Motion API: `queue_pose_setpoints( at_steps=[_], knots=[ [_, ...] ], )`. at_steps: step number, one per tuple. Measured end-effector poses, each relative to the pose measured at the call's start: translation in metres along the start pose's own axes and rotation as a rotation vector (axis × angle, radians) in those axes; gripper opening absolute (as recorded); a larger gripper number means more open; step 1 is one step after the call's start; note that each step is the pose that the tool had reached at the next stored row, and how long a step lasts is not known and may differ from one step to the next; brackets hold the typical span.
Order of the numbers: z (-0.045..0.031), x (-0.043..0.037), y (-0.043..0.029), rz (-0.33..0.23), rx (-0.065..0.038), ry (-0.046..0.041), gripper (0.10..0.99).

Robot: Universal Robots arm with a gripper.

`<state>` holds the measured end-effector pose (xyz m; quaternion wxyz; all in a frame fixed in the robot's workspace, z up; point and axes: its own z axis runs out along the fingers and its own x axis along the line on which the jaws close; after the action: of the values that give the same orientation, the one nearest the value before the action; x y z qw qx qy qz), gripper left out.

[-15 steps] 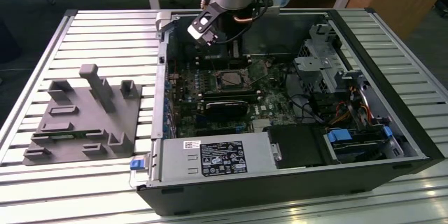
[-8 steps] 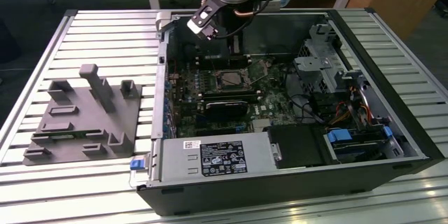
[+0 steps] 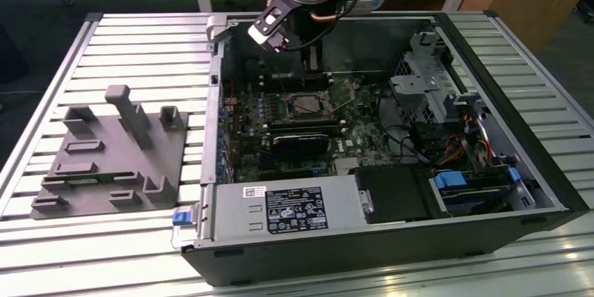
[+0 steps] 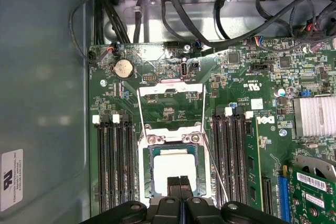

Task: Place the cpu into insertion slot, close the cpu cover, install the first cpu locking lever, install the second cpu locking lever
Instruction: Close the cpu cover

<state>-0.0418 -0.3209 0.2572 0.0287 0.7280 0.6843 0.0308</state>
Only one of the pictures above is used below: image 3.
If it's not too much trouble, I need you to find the black RAM slot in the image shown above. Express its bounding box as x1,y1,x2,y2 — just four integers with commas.
267,118,344,127
268,125,347,135
267,73,331,83
267,81,333,92

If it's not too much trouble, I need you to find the CPU socket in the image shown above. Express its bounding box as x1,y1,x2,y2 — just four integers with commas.
280,90,333,121

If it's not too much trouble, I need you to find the grey metal drive cage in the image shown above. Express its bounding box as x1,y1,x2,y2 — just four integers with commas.
398,31,464,122

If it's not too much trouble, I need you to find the green motherboard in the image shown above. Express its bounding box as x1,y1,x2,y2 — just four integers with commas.
220,74,410,185

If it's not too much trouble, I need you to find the black graphics card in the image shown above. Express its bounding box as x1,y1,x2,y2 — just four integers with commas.
269,131,331,159

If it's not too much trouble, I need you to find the silver chipset heatsink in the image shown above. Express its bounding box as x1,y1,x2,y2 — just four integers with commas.
333,157,357,172

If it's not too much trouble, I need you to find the black drive box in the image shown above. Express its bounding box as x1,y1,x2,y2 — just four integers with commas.
347,164,446,225

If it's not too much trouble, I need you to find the blue disk carrier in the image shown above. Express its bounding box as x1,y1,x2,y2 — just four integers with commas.
428,170,470,190

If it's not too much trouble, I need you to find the grey power supply unit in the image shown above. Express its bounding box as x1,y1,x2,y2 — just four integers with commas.
196,175,375,242

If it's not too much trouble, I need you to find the grey parts rack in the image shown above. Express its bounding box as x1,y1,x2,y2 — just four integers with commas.
28,84,191,220

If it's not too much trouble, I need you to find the blue plastic latch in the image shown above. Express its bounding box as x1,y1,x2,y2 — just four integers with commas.
172,208,196,227

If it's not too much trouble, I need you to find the black disk drive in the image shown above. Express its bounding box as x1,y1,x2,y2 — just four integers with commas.
440,187,511,214

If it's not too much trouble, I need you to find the green RAM stick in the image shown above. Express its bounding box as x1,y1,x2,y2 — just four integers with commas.
64,175,117,184

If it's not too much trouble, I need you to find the black PC case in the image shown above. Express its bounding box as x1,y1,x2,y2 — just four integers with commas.
179,10,591,287

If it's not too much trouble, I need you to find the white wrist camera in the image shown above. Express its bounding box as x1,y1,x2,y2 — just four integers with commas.
247,0,297,54

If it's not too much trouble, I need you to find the coloured wire bundle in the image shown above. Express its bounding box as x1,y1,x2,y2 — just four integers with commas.
435,136,492,166

